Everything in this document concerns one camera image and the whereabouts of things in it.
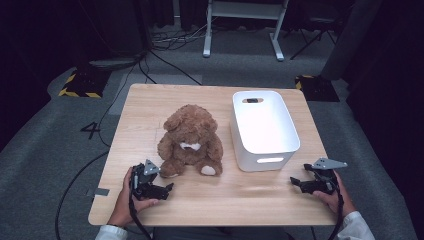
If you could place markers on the grey curtain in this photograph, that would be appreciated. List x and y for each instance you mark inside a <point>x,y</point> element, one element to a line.
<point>350,36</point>

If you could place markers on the brown teddy bear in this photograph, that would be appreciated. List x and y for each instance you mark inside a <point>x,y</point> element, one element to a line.
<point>191,130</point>

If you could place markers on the person's dark trousers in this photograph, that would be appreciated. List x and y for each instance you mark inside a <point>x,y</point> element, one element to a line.
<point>216,234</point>

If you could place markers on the black tripod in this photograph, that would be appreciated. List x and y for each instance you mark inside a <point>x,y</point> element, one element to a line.
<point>311,38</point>

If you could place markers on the person's right hand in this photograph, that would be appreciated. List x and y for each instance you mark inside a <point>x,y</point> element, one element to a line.
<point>340,201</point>

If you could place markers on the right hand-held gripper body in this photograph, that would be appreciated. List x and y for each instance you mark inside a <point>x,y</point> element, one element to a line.
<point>325,181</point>

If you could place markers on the white plastic storage bin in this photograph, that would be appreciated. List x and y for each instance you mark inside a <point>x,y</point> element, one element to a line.
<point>263,128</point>

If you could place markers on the grey tape strip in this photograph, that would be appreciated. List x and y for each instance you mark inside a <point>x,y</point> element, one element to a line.
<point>101,192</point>

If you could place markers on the person's left hand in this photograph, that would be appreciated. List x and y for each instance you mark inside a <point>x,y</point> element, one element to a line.
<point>125,206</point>

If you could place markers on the white metal stand frame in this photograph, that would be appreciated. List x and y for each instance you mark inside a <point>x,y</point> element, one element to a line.
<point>246,10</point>

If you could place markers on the black yellow striped base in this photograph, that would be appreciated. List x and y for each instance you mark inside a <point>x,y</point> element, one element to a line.
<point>85,83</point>
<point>316,88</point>

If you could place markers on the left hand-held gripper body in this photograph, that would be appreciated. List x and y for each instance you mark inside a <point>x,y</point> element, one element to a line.
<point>143,186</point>

